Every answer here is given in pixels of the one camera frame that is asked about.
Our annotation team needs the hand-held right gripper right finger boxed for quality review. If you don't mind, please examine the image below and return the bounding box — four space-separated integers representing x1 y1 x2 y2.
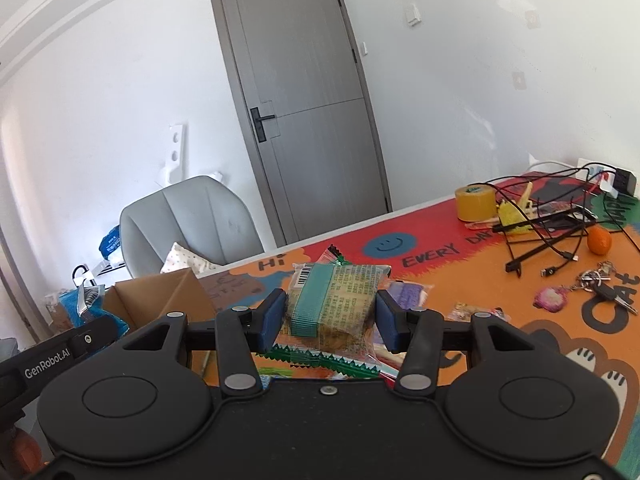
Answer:
375 290 544 400

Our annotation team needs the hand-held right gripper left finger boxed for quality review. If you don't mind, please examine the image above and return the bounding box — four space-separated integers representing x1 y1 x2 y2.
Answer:
117 287 288 397

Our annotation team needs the purple snack packet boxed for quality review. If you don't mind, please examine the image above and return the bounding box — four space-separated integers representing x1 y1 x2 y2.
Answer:
387 281 435 312

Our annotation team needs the blue snack packet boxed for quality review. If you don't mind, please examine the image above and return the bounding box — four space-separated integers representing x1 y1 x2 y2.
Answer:
59 284 130 331

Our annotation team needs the teal label snack packet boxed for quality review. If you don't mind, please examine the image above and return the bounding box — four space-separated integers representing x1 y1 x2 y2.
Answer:
281 261 393 357

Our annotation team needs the cardboard box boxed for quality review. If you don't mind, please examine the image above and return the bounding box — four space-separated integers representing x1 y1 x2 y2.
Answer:
102 267 222 343

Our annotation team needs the pink white snack packet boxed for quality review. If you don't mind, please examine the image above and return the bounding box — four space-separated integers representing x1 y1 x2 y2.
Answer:
379 354 407 387

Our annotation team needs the small clear snack packet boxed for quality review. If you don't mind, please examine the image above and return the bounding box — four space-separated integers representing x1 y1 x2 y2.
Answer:
446 302 512 324

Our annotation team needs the black metal rack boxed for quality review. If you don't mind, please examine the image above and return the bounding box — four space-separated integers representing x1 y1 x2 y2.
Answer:
71 262 102 287

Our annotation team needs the white dotted pillow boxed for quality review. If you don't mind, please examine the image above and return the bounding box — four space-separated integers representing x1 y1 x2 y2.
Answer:
160 242 227 277

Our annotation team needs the colourful printed table mat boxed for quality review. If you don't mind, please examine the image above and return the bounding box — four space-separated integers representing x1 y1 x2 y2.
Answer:
200 172 640 480

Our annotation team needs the grey chair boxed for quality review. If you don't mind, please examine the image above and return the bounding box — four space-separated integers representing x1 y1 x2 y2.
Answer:
119 175 265 279

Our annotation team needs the blue plastic bag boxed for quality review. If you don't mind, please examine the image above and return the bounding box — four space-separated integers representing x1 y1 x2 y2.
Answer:
99 226 124 257

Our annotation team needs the yellow tape roll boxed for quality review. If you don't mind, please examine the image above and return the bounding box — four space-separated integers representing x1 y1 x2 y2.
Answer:
454 184 499 222

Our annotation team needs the yellow plastic bag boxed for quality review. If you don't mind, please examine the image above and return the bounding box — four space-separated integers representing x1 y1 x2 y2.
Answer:
497 182 539 234

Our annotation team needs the grey door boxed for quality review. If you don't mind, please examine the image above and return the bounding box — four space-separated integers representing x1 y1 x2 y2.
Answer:
209 0 393 249

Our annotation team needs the bunch of keys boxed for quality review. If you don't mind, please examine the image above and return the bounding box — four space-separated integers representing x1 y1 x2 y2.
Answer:
576 260 640 317

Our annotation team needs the orange fruit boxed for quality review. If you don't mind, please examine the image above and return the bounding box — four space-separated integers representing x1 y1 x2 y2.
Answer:
586 226 613 255

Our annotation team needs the white power strip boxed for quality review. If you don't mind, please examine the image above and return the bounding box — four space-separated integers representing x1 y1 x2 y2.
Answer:
576 157 621 182

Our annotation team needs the black charger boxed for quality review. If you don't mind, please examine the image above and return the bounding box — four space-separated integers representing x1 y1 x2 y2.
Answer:
612 167 637 197

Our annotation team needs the pink keychain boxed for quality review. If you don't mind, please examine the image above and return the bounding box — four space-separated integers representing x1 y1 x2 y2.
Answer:
534 285 569 312

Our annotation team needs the black wire basket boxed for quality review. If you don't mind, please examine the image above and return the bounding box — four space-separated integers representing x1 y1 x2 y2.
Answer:
504 230 590 277

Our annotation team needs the black door handle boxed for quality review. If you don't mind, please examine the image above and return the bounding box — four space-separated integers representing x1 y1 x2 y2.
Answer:
249 107 277 142

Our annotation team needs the black wire stand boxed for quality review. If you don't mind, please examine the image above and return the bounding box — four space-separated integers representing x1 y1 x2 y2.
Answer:
492 207 600 236

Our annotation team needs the white cable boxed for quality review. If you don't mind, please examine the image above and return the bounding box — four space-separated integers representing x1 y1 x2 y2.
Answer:
525 159 581 175

